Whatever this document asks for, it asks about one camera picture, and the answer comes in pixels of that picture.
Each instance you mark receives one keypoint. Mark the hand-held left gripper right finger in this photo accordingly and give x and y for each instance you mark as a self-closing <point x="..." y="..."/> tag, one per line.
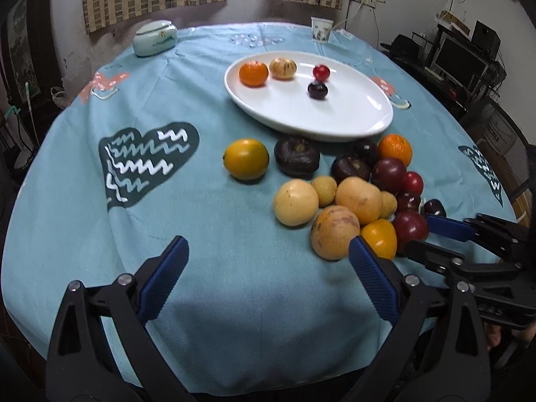
<point x="372" y="280"/>

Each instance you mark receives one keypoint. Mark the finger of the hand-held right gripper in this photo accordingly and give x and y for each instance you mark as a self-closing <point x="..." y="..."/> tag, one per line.
<point x="431" y="255"/>
<point x="448" y="227"/>

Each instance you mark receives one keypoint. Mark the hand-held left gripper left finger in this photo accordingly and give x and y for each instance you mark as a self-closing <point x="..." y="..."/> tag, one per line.
<point x="165" y="278"/>

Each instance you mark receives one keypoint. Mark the small dark purple plum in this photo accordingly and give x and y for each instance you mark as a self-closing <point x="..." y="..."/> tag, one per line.
<point x="433" y="207"/>
<point x="317" y="91"/>

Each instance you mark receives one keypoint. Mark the large dark red plum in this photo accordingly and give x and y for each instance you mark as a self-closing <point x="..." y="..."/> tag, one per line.
<point x="410" y="226"/>

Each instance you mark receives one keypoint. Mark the yellow orange citrus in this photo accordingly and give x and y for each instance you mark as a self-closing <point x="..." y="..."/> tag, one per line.
<point x="380" y="236"/>

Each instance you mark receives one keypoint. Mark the large tan passion fruit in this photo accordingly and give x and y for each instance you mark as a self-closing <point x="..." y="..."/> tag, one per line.
<point x="333" y="232"/>

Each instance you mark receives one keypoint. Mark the purple red plum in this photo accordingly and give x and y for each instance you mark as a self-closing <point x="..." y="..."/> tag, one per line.
<point x="388" y="173"/>

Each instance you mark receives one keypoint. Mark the tan round fruit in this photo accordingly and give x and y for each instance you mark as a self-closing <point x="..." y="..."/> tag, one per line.
<point x="358" y="199"/>

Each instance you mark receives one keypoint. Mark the small yellow longan fruit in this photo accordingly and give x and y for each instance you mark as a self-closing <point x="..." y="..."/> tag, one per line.
<point x="324" y="189"/>
<point x="388" y="205"/>

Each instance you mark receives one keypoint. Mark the pale yellow round fruit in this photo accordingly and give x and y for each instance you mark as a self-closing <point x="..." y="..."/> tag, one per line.
<point x="295" y="203"/>

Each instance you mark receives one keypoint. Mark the dark brown mangosteen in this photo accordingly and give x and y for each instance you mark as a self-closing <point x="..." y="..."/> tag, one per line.
<point x="349" y="169"/>
<point x="297" y="157"/>

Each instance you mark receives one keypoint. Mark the greenish yellow citrus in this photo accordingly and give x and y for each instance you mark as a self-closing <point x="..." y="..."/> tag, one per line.
<point x="246" y="159"/>

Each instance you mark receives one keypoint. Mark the white oval plate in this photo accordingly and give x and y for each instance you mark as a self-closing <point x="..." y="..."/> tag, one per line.
<point x="335" y="113"/>

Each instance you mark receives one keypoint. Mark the person's right hand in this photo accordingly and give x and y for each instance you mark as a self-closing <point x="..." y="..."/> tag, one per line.
<point x="494" y="337"/>

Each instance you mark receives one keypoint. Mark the small dark red plum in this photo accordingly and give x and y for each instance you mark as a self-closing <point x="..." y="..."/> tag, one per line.
<point x="408" y="202"/>

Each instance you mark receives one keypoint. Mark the light blue printed tablecloth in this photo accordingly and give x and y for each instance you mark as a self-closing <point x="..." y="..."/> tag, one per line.
<point x="230" y="259"/>

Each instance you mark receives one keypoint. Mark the large orange mandarin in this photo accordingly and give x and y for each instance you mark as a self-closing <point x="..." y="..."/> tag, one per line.
<point x="397" y="147"/>

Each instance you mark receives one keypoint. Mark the dark purple round fruit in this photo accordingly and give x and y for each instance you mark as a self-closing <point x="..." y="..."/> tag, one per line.
<point x="365" y="150"/>

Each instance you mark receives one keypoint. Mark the black computer desk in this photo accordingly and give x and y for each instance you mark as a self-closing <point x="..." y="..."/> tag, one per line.
<point x="494" y="75"/>

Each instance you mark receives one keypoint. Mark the computer monitor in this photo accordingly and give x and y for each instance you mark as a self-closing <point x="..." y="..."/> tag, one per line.
<point x="458" y="60"/>

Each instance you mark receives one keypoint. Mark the black speaker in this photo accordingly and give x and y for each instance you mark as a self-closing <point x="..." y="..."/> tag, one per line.
<point x="485" y="35"/>

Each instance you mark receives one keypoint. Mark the red cherry tomato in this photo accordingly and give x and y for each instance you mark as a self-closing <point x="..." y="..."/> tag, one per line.
<point x="321" y="72"/>

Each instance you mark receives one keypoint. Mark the small orange mandarin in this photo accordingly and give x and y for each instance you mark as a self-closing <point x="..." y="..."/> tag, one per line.
<point x="253" y="74"/>

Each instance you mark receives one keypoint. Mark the striped tan melon fruit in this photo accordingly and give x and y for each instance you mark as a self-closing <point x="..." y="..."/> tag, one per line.
<point x="282" y="68"/>

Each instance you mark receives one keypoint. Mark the white printed paper cup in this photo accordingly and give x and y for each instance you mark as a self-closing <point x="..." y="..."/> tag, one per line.
<point x="321" y="30"/>

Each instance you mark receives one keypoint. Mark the pale green lidded ceramic jar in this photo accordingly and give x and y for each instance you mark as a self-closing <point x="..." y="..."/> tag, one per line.
<point x="155" y="38"/>

